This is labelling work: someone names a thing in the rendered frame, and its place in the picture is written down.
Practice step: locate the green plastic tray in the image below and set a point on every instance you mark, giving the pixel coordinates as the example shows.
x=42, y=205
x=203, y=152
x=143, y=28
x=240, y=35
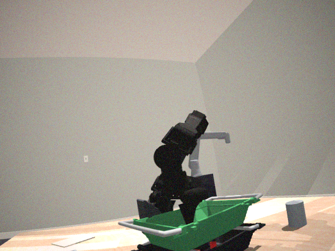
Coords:
x=212, y=219

